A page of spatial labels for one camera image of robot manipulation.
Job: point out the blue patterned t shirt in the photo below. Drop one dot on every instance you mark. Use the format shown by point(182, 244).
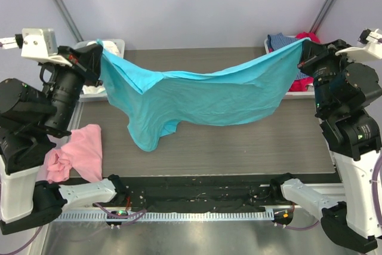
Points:
point(278, 41)

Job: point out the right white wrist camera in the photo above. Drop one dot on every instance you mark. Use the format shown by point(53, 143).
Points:
point(368, 49)

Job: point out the cyan t shirt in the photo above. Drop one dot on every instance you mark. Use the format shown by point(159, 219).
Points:
point(156, 102)

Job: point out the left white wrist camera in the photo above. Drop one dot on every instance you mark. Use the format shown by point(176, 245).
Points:
point(38, 44)

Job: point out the grey plastic basket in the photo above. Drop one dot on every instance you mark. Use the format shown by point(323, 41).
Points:
point(309, 94)
point(92, 96)

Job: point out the right grey plastic basket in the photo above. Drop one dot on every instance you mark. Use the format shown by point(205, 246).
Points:
point(309, 94)

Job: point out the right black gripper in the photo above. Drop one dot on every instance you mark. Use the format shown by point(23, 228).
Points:
point(312, 58)

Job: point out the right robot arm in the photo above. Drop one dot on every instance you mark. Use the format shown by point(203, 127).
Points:
point(344, 86)

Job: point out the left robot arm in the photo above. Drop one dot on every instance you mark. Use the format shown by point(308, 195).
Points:
point(29, 117)

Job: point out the left aluminium frame post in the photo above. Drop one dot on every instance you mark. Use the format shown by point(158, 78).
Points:
point(69, 21)

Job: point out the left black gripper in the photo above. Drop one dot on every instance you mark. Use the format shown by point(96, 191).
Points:
point(82, 65)

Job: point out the red t shirt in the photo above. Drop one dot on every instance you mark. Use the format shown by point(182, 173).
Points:
point(303, 83)

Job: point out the pink t shirt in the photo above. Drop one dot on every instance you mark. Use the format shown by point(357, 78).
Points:
point(83, 153)

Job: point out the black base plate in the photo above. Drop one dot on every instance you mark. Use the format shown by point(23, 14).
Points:
point(205, 194)

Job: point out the white t shirt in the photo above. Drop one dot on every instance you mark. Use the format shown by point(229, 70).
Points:
point(115, 47)

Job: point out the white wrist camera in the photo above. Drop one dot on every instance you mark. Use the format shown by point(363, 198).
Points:
point(368, 49)
point(38, 44)

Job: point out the slotted cable duct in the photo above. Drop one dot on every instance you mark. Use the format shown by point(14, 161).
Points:
point(99, 216)

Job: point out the left grey plastic basket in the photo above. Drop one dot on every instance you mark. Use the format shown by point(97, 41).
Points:
point(92, 96)

